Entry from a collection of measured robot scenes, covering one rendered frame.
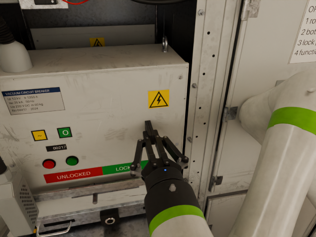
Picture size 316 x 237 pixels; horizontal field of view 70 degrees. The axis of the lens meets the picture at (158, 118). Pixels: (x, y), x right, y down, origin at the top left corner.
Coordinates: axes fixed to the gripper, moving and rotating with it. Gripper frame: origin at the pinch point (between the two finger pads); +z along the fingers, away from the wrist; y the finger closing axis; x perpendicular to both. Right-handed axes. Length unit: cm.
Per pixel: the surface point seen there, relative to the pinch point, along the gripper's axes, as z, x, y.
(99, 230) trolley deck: 0.1, -38.4, -17.8
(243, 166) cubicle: 7.6, -26.2, 36.6
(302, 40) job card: 7.3, 19.4, 43.9
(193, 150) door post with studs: 9.5, -16.7, 16.7
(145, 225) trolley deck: -0.9, -38.4, -2.5
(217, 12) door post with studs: 9.5, 26.7, 19.1
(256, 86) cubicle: 7.6, 6.5, 33.7
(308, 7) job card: 7, 28, 43
